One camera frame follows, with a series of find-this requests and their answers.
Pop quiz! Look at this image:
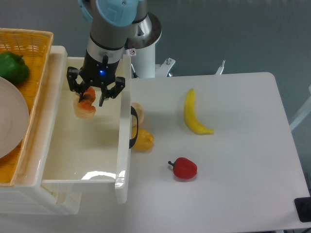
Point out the yellow banana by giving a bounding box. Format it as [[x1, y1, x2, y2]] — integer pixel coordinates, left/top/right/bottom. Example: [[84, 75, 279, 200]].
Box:
[[184, 88, 214, 135]]

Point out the white metal frame right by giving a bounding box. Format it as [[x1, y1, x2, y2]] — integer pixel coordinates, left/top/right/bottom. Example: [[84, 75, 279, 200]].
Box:
[[289, 85, 311, 132]]

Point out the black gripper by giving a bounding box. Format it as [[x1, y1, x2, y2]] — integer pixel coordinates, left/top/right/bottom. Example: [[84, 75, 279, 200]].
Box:
[[67, 52, 125, 107]]

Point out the red bell pepper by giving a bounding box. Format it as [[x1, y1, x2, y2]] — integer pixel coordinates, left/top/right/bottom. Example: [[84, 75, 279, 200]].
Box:
[[168, 157, 197, 180]]

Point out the black drawer handle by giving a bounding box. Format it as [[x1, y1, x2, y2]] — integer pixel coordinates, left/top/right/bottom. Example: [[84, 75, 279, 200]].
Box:
[[129, 105, 139, 149]]

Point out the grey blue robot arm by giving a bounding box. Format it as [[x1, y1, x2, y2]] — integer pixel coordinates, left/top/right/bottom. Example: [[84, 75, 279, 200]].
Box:
[[67, 0, 147, 106]]

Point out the orange woven basket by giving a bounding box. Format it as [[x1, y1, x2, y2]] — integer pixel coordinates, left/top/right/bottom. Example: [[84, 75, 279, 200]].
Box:
[[0, 28, 53, 187]]

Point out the round bread roll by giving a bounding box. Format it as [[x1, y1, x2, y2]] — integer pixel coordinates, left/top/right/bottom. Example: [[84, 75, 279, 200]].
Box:
[[132, 102, 144, 128]]

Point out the yellow bell pepper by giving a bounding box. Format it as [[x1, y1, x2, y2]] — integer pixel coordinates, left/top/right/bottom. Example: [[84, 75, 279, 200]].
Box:
[[133, 128, 154, 151]]

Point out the upper white drawer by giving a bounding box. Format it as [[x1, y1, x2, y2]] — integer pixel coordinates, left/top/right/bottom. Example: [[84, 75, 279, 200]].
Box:
[[42, 55, 132, 204]]

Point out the beige round plate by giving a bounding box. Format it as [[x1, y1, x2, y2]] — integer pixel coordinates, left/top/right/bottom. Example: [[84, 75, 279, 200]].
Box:
[[0, 78, 29, 158]]

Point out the green bell pepper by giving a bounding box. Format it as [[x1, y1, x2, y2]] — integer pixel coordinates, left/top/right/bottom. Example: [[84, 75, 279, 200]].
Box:
[[0, 52, 30, 85]]

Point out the white plastic drawer cabinet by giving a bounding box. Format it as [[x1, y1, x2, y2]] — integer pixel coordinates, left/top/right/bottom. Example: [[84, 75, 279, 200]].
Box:
[[0, 46, 82, 215]]

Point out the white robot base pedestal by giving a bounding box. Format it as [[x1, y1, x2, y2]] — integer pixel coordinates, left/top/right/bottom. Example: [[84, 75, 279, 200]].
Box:
[[125, 12, 175, 79]]

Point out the black device at table edge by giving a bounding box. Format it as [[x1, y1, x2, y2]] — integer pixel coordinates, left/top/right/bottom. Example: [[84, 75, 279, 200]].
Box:
[[294, 197, 311, 222]]

